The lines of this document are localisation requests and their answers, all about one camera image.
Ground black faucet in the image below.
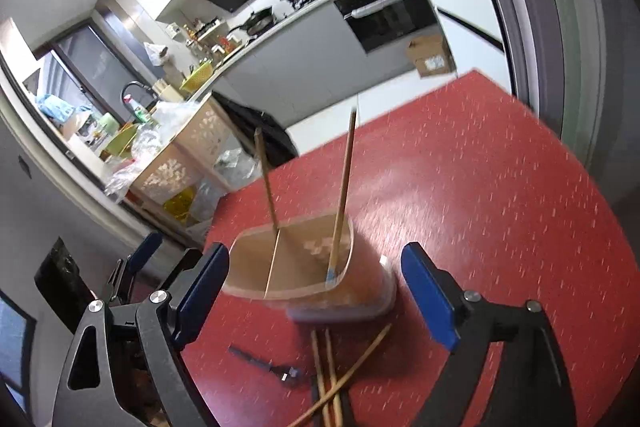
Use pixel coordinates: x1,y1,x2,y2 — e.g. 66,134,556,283
121,81,159,118

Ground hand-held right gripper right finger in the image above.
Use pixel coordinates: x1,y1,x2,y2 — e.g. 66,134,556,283
400,242,587,427

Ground black built-in oven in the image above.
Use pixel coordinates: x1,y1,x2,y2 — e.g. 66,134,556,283
332,0,439,56

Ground white holder with holes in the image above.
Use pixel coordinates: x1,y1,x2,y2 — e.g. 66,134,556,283
221,213,398,325

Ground grey door frame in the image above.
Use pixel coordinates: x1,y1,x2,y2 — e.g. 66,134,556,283
447,0,640,212

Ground green tray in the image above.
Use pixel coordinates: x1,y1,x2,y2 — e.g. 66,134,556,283
179,59,214,94

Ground black jacket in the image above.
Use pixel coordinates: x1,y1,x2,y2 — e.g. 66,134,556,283
212,91,299,168

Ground grey kitchen counter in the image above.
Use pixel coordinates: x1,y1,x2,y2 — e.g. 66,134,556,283
155,0,441,130

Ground cardboard box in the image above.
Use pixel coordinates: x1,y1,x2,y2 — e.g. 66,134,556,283
405,34,457,79

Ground wooden chopstick blue tip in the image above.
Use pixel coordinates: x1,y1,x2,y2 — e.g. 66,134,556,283
325,107,359,290

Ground blue cloth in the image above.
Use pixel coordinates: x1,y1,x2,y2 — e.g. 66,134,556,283
36,94,94,126

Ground clear plastic bags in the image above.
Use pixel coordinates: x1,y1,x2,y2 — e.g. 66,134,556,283
104,101,201,200

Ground yellow bag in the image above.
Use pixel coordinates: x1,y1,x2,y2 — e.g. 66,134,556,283
162,188,197,226

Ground dark metal fork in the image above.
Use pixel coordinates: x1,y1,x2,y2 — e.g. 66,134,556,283
228,345,302,385

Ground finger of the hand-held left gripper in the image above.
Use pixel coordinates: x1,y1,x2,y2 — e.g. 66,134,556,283
106,232,165,306
166,247,207,294

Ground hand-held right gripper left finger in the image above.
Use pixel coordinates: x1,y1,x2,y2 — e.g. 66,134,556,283
50,243,231,427

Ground white plastic bag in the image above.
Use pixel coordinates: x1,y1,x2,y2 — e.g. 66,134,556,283
143,40,169,67

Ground black wok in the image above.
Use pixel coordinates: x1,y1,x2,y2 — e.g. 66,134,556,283
227,7,276,38

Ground green bowl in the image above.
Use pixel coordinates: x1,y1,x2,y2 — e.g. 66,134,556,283
101,124,139,158

